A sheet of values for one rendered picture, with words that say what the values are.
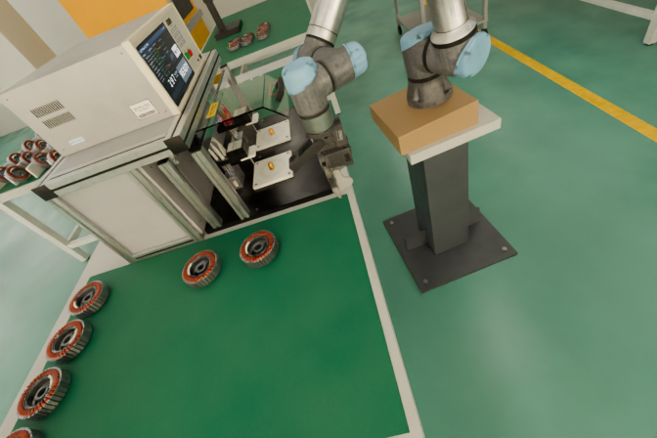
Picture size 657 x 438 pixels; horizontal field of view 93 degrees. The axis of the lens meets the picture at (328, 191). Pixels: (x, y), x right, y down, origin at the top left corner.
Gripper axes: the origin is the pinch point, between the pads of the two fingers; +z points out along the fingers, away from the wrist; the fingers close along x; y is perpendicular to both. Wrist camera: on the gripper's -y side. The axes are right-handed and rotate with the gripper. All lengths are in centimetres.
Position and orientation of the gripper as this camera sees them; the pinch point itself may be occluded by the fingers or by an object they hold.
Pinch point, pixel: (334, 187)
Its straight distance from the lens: 87.4
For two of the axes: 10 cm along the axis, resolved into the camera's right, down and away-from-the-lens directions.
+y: 9.5, -3.1, -1.1
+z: 3.0, 6.9, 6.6
